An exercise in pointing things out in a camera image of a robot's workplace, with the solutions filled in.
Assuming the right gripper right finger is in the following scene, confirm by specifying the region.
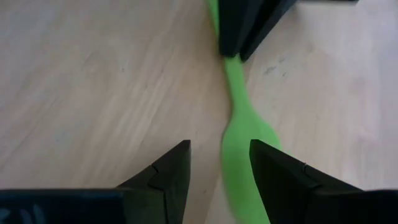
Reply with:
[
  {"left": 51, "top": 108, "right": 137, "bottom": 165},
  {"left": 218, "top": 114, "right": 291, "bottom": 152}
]
[{"left": 249, "top": 139, "right": 398, "bottom": 224}]

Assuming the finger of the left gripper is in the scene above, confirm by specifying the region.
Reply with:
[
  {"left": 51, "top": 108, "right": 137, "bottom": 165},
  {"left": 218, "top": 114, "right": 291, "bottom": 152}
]
[
  {"left": 217, "top": 0, "right": 264, "bottom": 58},
  {"left": 239, "top": 0, "right": 297, "bottom": 62}
]

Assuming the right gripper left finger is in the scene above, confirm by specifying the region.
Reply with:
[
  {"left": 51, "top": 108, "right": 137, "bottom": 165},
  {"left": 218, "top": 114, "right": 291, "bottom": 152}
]
[{"left": 0, "top": 139, "right": 192, "bottom": 224}]

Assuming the green silicone spatula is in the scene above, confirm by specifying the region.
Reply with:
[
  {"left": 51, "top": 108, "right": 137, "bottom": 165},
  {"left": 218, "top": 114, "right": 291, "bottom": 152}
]
[{"left": 205, "top": 0, "right": 284, "bottom": 224}]

